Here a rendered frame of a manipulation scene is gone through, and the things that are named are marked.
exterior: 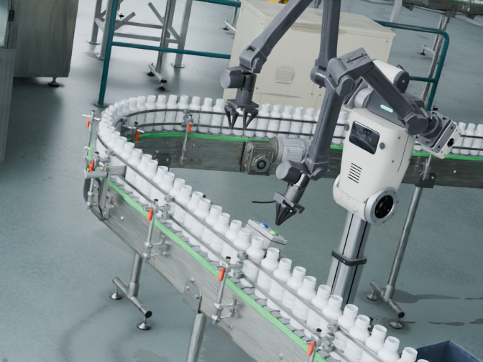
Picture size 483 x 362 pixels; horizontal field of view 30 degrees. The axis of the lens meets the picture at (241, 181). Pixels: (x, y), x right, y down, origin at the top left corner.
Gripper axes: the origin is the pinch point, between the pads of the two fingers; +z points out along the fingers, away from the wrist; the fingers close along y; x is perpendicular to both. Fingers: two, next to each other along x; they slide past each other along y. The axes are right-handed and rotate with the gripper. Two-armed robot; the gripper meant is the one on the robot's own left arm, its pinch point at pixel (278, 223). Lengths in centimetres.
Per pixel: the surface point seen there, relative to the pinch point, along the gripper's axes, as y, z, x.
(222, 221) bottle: -5.6, 7.0, -18.7
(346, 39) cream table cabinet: -280, -92, 276
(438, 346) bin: 57, 9, 35
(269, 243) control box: 4.2, 6.6, -3.5
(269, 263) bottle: 21.4, 8.7, -17.8
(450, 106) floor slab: -417, -101, 618
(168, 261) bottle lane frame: -26.1, 32.1, -13.4
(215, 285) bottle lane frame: 2.5, 26.6, -15.4
